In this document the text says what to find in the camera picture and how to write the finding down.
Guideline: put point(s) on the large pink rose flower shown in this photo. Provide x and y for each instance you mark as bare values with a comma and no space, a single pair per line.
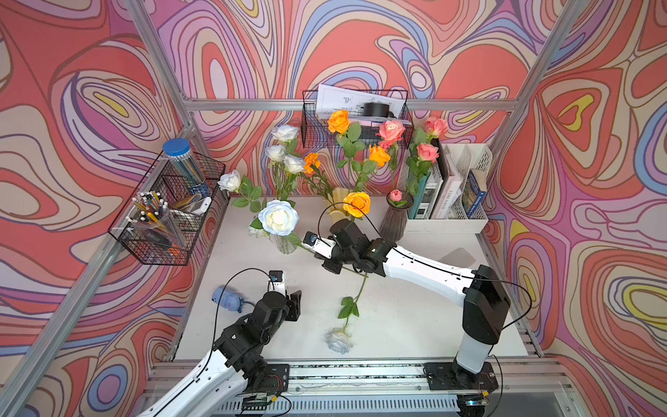
391,134

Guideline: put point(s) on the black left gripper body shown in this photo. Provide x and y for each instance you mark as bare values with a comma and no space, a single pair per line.
289,311

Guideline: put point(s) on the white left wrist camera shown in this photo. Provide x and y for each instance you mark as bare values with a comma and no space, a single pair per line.
276,282

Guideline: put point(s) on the pink tulip flower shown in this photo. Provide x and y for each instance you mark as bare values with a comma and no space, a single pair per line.
397,199

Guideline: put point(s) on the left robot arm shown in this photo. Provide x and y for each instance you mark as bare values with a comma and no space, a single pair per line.
234,365

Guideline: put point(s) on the white paper sheets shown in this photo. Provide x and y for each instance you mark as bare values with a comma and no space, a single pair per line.
330,99

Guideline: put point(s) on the blue paperback book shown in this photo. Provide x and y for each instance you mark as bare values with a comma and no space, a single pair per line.
474,192

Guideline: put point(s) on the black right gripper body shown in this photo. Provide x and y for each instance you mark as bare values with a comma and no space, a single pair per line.
340,256

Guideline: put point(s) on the white pink book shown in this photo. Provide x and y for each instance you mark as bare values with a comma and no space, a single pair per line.
450,190

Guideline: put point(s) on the orange marigold flower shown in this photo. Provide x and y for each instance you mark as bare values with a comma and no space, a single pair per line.
316,177

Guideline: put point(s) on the clear glass vase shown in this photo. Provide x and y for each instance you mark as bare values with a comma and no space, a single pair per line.
286,244

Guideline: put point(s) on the blue lid pencil jar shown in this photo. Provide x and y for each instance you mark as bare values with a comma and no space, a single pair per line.
182,158

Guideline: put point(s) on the black wire side basket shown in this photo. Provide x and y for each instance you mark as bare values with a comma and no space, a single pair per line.
189,212

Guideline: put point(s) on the orange rose flower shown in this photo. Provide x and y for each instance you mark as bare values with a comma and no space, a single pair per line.
348,136
378,158

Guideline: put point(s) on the black tape roll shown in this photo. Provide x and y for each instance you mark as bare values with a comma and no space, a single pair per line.
377,110

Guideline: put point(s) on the metal base rail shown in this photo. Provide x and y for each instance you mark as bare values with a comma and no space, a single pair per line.
529,386

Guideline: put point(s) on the white plastic file organizer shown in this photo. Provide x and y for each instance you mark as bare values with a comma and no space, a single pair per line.
466,157

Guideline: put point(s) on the large white rose flower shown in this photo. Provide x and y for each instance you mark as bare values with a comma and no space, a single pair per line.
247,194

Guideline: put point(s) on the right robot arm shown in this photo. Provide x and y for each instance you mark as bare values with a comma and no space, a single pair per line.
479,292

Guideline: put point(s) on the yellow fluted glass vase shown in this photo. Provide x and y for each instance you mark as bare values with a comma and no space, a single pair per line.
336,211

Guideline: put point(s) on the black wire wall basket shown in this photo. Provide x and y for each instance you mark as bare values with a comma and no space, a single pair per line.
315,133

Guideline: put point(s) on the purple ribbed glass vase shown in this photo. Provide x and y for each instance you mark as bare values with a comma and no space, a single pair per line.
394,222

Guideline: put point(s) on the pen cup with pens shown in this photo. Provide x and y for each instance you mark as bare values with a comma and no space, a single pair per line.
151,217

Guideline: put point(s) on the tall white rose flower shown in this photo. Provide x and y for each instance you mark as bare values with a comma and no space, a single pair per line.
285,165

